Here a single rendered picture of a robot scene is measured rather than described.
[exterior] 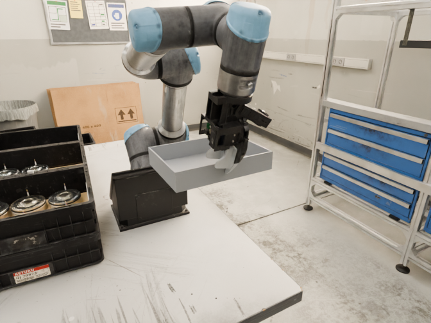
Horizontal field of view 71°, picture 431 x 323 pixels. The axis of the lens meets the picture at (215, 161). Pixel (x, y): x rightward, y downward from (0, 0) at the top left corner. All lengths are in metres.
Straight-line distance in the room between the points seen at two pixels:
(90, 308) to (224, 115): 0.64
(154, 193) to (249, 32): 0.77
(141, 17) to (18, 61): 3.57
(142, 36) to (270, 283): 0.74
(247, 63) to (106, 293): 0.74
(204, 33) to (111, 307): 0.73
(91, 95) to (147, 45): 3.45
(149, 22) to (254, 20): 0.18
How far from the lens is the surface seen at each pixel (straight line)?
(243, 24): 0.55
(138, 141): 1.26
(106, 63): 4.18
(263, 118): 0.68
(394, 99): 3.10
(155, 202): 1.18
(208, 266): 1.02
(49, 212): 0.96
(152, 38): 0.59
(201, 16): 0.62
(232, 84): 0.58
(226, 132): 0.61
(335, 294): 2.02
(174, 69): 0.99
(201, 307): 0.91
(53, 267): 1.07
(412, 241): 2.21
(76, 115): 4.02
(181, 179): 0.68
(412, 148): 2.06
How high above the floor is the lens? 1.38
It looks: 23 degrees down
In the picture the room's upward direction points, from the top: straight up
